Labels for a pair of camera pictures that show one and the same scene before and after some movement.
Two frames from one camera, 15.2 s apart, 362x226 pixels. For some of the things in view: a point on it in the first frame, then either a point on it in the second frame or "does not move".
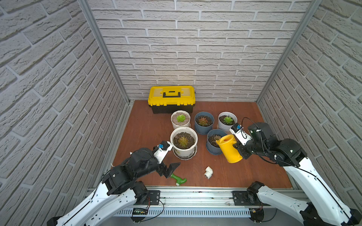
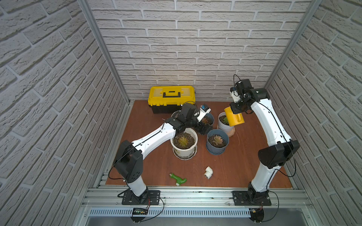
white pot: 226,120 does not move
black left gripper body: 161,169 → 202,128
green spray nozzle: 179,181 does not move
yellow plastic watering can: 226,142 → 234,119
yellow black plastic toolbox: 167,99 does not move
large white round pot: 184,140 does not move
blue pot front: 211,146 does not move
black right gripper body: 249,149 → 238,107
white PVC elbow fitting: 209,172 does not move
